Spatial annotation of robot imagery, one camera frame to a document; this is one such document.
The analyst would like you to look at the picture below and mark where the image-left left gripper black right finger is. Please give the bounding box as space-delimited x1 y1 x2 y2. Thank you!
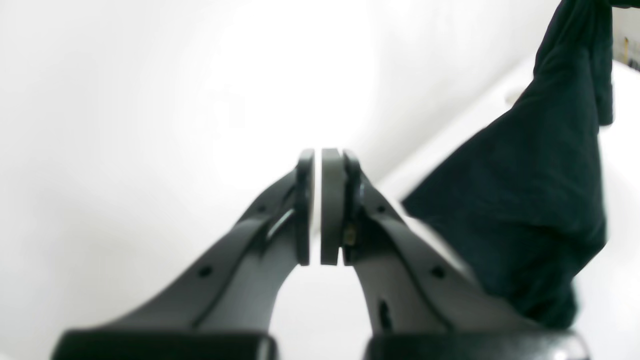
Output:
320 148 590 360

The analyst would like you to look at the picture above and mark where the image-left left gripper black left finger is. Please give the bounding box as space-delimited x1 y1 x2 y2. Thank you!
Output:
52 149 314 360

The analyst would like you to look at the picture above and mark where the black t-shirt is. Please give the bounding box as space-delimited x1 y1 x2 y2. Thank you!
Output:
402 0 617 330

